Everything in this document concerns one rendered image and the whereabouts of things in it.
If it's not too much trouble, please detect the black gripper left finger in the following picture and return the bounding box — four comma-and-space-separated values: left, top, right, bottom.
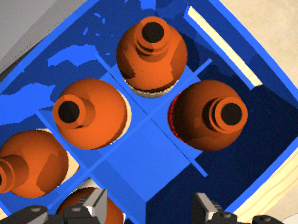
0, 188, 107, 224

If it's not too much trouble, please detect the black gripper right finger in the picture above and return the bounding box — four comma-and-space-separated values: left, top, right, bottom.
191, 193, 284, 224

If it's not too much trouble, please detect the grey rectangular tray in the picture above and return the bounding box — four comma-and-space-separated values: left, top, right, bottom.
0, 0, 87, 83

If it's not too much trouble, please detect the dark blue crate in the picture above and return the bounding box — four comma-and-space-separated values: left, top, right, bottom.
0, 0, 298, 224

